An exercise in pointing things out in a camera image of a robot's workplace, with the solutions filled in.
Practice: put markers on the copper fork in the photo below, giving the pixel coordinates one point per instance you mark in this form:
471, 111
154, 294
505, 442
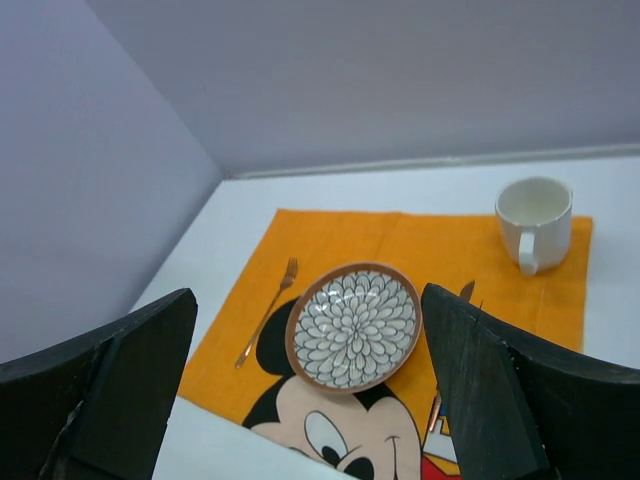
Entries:
287, 280

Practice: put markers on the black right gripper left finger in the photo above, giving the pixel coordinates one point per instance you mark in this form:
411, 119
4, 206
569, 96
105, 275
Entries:
96, 406

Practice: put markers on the white ceramic mug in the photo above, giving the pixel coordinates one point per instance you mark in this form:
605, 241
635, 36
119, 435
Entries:
534, 216

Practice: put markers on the orange cartoon cloth placemat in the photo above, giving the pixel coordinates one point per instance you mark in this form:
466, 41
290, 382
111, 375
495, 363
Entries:
380, 433

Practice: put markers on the patterned ceramic plate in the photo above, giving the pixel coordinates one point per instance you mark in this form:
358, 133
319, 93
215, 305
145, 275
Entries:
353, 328

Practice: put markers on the copper knife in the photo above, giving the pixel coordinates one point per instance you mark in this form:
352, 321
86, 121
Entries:
465, 294

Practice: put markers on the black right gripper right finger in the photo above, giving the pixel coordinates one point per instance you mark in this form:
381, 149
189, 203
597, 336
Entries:
521, 407

